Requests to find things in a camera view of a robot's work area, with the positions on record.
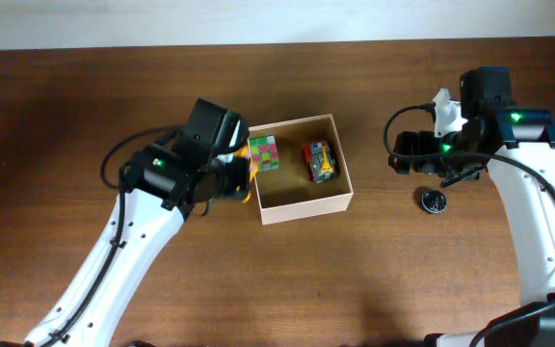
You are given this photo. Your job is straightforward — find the multicoloured puzzle cube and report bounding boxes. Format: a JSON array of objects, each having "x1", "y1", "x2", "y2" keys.
[{"x1": 249, "y1": 135, "x2": 279, "y2": 172}]

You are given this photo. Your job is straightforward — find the red grey toy truck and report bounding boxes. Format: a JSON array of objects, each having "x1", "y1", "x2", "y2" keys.
[{"x1": 303, "y1": 140, "x2": 339, "y2": 184}]

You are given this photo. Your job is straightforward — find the orange toy animal figure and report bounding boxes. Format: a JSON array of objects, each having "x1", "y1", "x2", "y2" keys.
[{"x1": 233, "y1": 145, "x2": 258, "y2": 203}]

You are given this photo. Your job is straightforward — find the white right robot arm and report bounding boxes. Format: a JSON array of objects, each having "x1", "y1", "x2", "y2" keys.
[{"x1": 384, "y1": 67, "x2": 555, "y2": 347}]

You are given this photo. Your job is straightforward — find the black round fan wheel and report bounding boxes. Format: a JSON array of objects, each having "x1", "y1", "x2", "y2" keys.
[{"x1": 421, "y1": 190, "x2": 447, "y2": 214}]

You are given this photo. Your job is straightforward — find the pink cardboard box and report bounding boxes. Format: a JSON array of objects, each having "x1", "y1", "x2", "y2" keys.
[{"x1": 250, "y1": 114, "x2": 354, "y2": 225}]

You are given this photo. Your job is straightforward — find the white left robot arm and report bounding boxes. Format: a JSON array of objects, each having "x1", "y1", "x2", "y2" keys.
[{"x1": 22, "y1": 99, "x2": 252, "y2": 346}]

